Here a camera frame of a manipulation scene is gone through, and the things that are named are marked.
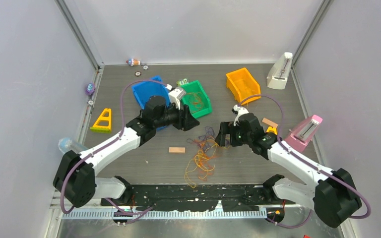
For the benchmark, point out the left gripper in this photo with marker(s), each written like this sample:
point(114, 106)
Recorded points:
point(186, 121)

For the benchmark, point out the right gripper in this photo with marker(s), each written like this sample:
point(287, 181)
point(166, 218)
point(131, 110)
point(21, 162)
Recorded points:
point(226, 128)

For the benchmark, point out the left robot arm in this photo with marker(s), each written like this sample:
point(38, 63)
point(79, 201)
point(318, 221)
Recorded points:
point(76, 178)

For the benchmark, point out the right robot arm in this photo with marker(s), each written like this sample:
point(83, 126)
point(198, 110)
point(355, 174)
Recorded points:
point(331, 194)

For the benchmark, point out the green plastic bin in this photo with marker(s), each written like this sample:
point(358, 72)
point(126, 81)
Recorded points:
point(197, 99)

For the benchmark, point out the green gear toy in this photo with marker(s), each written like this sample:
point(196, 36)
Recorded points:
point(182, 82)

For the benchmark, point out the yellow triangular toy right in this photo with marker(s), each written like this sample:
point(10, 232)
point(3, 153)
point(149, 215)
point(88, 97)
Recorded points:
point(272, 129)

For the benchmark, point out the yellow triangular toy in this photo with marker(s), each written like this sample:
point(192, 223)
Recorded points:
point(272, 129)
point(103, 124)

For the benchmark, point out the orange plastic bin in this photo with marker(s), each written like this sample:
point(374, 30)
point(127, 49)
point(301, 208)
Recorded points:
point(242, 84)

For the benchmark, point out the small wooden block right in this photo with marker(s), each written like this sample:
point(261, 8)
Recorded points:
point(269, 123)

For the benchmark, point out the blue plastic bin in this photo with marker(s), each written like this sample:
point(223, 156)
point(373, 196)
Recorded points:
point(145, 90)

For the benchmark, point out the white metronome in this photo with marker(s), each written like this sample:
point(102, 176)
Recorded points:
point(278, 75)

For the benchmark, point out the pink metronome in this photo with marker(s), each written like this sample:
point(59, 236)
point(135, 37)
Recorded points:
point(300, 136)

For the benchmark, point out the small toy figurine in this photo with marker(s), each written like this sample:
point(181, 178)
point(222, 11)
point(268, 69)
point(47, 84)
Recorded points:
point(133, 62)

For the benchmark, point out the yellow triangular toy left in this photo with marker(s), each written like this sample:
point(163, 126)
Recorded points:
point(103, 124)

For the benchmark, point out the purple round toy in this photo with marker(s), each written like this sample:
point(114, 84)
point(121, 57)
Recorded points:
point(90, 89)

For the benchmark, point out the clear blue plastic container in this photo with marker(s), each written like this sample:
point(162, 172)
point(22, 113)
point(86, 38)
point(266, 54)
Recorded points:
point(67, 144)

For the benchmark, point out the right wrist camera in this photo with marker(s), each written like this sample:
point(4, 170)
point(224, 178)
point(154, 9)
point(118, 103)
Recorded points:
point(238, 111)

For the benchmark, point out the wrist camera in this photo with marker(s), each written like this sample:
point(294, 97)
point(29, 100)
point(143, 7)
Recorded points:
point(238, 111)
point(175, 96)

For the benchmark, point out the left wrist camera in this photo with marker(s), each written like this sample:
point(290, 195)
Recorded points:
point(175, 96)

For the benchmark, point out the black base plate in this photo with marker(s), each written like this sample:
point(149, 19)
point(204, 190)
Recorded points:
point(180, 197)

